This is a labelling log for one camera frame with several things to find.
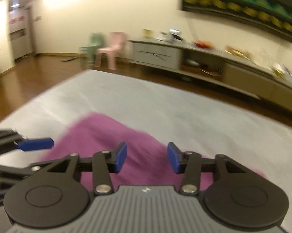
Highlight red fruit plate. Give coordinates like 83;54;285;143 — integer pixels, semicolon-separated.
194;40;214;49

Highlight wall television with patterned cover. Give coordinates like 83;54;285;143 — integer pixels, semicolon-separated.
181;0;292;44

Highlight dark round tray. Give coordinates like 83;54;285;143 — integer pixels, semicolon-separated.
199;67;223;76

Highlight green plastic child chair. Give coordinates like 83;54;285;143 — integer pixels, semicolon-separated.
80;32;105;64

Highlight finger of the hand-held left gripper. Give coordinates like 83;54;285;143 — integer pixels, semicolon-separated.
0;159;64;183
0;128;55;154

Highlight purple pants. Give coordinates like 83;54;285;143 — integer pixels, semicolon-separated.
37;112;268;192

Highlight long grey television cabinet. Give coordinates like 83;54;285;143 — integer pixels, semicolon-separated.
128;38;292;119

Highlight pink plastic child chair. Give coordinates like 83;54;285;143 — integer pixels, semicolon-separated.
94;31;126;70

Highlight wide amber glass jar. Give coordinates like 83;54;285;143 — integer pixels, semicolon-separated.
225;45;252;58

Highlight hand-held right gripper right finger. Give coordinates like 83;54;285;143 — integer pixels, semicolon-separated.
167;142;247;195

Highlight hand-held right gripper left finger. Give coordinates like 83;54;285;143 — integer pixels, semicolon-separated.
47;142;128;196

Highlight gold box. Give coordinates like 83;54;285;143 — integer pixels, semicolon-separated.
273;63;288;78

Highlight white door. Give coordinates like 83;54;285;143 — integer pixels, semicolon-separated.
9;0;36;61

